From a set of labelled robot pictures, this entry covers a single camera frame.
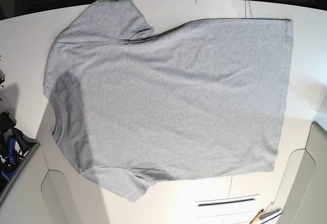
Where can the grey T-shirt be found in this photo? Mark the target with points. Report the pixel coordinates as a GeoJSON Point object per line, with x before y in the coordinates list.
{"type": "Point", "coordinates": [205, 99]}

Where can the white slotted vent plate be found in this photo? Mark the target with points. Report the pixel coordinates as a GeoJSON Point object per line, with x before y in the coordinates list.
{"type": "Point", "coordinates": [226, 207]}

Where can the blue and black clutter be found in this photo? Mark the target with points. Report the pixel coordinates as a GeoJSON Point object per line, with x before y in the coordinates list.
{"type": "Point", "coordinates": [14, 147]}

